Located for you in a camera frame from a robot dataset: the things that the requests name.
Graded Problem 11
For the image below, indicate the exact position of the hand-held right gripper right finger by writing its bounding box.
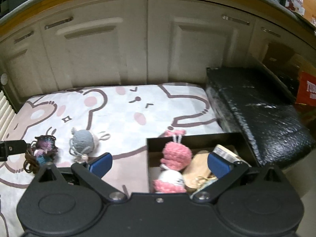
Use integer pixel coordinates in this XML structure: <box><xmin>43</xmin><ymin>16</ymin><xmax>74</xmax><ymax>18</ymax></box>
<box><xmin>190</xmin><ymin>152</ymin><xmax>287</xmax><ymax>201</ymax></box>

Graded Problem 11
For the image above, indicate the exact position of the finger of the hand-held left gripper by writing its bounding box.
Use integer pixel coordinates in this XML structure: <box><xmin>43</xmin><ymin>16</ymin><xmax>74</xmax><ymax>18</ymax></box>
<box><xmin>0</xmin><ymin>140</ymin><xmax>28</xmax><ymax>162</ymax></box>

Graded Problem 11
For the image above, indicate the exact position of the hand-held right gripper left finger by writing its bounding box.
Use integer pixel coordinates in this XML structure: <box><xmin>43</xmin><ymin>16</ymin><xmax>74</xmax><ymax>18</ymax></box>
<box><xmin>30</xmin><ymin>152</ymin><xmax>128</xmax><ymax>202</ymax></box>

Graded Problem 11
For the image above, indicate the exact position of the dark purple crochet doll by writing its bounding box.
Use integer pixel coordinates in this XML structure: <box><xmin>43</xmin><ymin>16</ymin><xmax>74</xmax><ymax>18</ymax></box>
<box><xmin>24</xmin><ymin>135</ymin><xmax>59</xmax><ymax>174</ymax></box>

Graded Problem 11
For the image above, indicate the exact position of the pink and white crochet doll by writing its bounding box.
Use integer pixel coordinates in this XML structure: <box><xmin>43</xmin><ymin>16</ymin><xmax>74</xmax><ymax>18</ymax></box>
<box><xmin>152</xmin><ymin>134</ymin><xmax>193</xmax><ymax>194</ymax></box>

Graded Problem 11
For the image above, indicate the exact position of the black storage box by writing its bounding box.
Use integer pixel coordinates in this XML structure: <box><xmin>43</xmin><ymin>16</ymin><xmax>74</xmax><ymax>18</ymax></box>
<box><xmin>146</xmin><ymin>132</ymin><xmax>260</xmax><ymax>193</ymax></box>

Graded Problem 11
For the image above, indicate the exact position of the grey crochet toy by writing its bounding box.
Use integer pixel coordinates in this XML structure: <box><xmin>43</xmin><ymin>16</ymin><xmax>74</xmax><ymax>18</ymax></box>
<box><xmin>69</xmin><ymin>128</ymin><xmax>111</xmax><ymax>160</ymax></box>

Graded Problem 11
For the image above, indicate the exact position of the white ribbed panel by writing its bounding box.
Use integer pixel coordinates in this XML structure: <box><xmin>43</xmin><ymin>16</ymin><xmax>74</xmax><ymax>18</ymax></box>
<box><xmin>0</xmin><ymin>90</ymin><xmax>16</xmax><ymax>141</ymax></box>

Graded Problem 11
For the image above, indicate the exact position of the printed bunny blanket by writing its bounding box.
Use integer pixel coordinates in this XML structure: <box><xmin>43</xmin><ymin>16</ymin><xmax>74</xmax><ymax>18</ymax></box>
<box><xmin>0</xmin><ymin>82</ymin><xmax>224</xmax><ymax>237</ymax></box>

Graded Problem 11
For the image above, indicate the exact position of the small pink crochet toy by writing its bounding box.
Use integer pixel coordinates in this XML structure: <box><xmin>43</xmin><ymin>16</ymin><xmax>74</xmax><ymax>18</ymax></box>
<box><xmin>158</xmin><ymin>129</ymin><xmax>186</xmax><ymax>139</ymax></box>

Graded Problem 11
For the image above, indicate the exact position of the black bubble-wrapped package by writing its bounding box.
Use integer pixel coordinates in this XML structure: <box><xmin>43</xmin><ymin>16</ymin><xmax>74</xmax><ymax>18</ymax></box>
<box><xmin>205</xmin><ymin>67</ymin><xmax>316</xmax><ymax>169</ymax></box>

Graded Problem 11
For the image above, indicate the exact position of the cream cabinet door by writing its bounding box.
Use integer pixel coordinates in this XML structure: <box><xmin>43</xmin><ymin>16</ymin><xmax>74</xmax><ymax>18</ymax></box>
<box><xmin>0</xmin><ymin>26</ymin><xmax>48</xmax><ymax>104</ymax></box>
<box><xmin>39</xmin><ymin>4</ymin><xmax>149</xmax><ymax>93</ymax></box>
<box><xmin>148</xmin><ymin>0</ymin><xmax>258</xmax><ymax>87</ymax></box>
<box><xmin>254</xmin><ymin>18</ymin><xmax>298</xmax><ymax>67</ymax></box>

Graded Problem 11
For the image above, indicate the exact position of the red carton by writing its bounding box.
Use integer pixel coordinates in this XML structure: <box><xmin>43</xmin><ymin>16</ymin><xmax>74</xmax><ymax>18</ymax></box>
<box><xmin>295</xmin><ymin>71</ymin><xmax>316</xmax><ymax>107</ymax></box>

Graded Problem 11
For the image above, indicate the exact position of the brown cardboard box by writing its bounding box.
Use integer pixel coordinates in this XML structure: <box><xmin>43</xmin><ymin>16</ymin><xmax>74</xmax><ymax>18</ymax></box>
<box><xmin>257</xmin><ymin>41</ymin><xmax>316</xmax><ymax>97</ymax></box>

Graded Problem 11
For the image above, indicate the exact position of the grey braided rope bundle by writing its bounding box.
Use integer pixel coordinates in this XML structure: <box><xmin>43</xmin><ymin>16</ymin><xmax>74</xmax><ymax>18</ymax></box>
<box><xmin>191</xmin><ymin>178</ymin><xmax>218</xmax><ymax>196</ymax></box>

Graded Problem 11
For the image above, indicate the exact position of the metal cabinet handle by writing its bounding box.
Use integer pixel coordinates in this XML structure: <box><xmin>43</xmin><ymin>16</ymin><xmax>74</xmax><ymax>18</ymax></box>
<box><xmin>222</xmin><ymin>15</ymin><xmax>250</xmax><ymax>25</ymax></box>
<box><xmin>44</xmin><ymin>17</ymin><xmax>74</xmax><ymax>29</ymax></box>
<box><xmin>261</xmin><ymin>27</ymin><xmax>282</xmax><ymax>37</ymax></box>
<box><xmin>13</xmin><ymin>31</ymin><xmax>34</xmax><ymax>43</ymax></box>

